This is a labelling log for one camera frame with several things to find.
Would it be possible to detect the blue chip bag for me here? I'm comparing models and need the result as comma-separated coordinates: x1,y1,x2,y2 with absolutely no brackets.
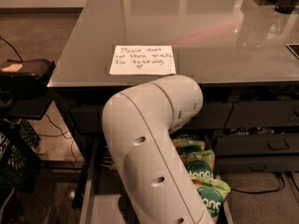
100,146,114,168

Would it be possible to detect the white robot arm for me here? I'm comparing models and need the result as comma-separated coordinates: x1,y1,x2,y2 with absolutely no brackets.
102,75,214,224

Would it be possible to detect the back green dang bag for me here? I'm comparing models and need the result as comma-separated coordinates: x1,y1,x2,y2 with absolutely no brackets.
171,133,206,155

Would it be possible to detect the green dang bag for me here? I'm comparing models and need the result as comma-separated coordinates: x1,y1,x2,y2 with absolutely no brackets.
192,176,231,222
180,150,215,178
171,133,206,155

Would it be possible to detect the dark top left drawer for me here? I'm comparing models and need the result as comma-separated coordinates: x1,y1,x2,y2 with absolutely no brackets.
70,102,233,133

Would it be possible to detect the dark drawer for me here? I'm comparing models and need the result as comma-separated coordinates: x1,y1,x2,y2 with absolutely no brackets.
70,102,233,133
226,101,299,128
215,133,299,157
216,156,299,173

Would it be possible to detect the middle green dang bag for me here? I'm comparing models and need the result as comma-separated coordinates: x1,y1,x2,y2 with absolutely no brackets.
180,150,215,178

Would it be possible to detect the dark middle right drawer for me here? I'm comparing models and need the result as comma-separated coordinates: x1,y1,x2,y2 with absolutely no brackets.
215,133,299,157

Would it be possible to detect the open middle drawer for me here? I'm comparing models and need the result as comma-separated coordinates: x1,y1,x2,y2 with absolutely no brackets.
78,133,235,224

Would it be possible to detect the front green dang bag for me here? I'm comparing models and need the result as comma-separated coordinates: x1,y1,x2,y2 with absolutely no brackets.
192,176,231,222

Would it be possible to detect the dark top right drawer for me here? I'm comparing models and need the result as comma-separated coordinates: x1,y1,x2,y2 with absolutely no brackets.
226,101,299,128

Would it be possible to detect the dark bottom right drawer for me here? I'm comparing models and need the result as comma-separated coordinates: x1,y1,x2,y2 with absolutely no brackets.
216,156,299,173

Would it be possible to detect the white handwritten paper note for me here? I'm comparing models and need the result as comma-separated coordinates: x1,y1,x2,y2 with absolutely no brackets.
109,45,177,76

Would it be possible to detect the black office chair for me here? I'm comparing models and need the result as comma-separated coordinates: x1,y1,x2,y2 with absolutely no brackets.
0,59,55,119

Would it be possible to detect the black plastic crate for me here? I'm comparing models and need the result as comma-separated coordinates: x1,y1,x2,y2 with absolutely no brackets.
0,119,41,189

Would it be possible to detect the black cable on left floor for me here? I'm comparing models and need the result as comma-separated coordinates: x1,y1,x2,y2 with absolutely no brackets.
37,113,78,162

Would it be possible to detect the black cable on floor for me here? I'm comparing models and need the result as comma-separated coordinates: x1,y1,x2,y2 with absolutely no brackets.
231,172,286,195
37,113,78,162

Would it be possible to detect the black cable on right floor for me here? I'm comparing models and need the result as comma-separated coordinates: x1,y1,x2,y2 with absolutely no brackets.
231,172,286,195

